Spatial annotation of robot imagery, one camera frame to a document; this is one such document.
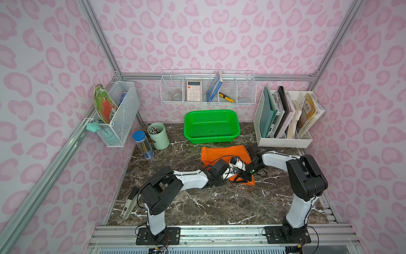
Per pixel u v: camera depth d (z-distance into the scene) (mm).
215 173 706
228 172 748
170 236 730
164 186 520
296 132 1023
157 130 932
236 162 819
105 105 750
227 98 980
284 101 909
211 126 1174
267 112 873
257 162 739
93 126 624
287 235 654
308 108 985
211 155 1007
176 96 940
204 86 979
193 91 951
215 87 878
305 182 497
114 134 730
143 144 903
